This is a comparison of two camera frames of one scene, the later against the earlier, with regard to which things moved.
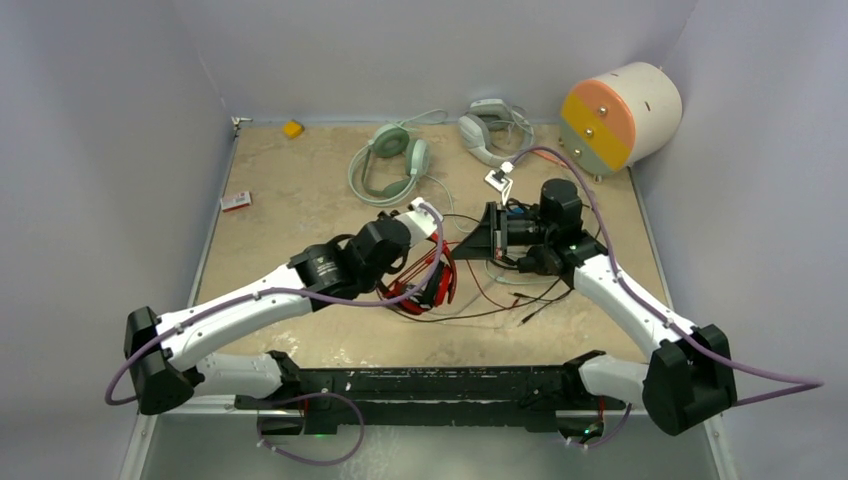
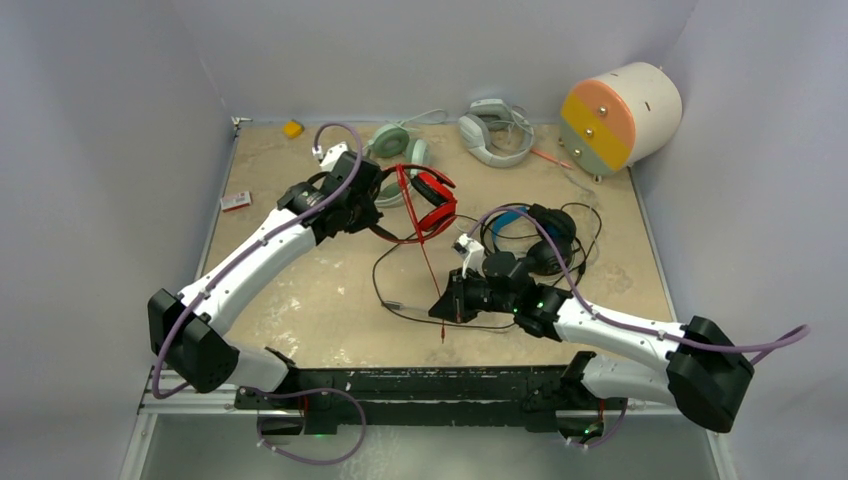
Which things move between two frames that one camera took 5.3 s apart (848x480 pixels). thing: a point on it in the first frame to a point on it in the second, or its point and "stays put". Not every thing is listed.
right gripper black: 482,243 to 453,304
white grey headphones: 476,125 stays put
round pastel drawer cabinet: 618,117 stays put
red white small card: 235,201 stays put
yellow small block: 292,128 stays put
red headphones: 414,299 to 436,187
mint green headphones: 388,140 stays put
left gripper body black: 372,276 to 363,213
